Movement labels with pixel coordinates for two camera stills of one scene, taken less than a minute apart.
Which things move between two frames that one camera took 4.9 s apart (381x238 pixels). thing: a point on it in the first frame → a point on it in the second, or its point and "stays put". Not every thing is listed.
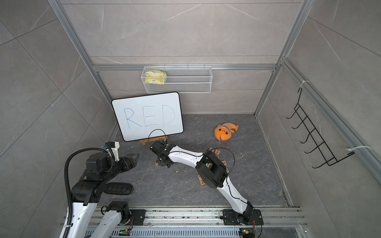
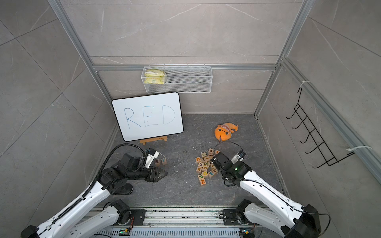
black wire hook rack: x=329 y=156 stays put
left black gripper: x=126 y=167 → x=155 y=178
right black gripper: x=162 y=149 → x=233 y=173
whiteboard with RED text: x=149 y=116 stays put
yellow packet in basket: x=154 y=77 stays put
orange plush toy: x=223 y=132 stays put
